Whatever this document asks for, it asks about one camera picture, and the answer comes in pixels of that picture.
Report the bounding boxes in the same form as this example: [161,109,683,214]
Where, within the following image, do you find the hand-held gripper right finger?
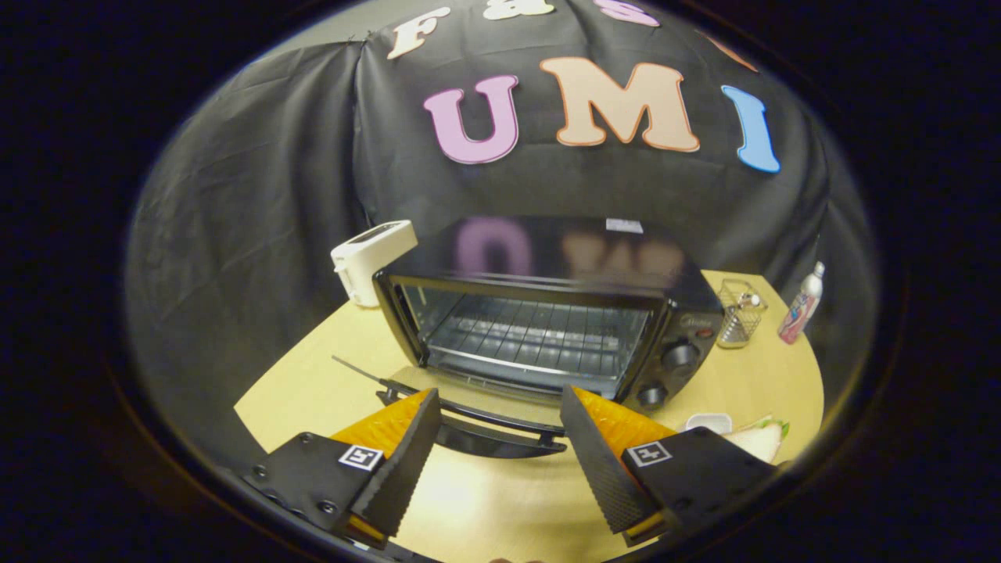
[559,384,777,548]

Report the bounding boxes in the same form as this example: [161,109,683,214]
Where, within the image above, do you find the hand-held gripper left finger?
[241,387,443,548]

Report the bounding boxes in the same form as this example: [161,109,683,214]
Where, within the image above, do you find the lettuce sandwich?
[723,417,791,464]

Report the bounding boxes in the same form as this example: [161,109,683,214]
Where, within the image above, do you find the black toaster oven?
[332,217,726,460]

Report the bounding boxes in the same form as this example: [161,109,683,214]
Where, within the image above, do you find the white pop-up toaster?
[330,220,418,308]

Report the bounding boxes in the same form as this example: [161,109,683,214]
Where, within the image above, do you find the white bottle with pink label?
[777,261,826,346]

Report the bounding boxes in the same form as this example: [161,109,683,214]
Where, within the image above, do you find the black backdrop cloth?
[125,0,881,470]

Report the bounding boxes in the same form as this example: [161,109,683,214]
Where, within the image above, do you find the wire mesh basket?
[716,278,769,350]

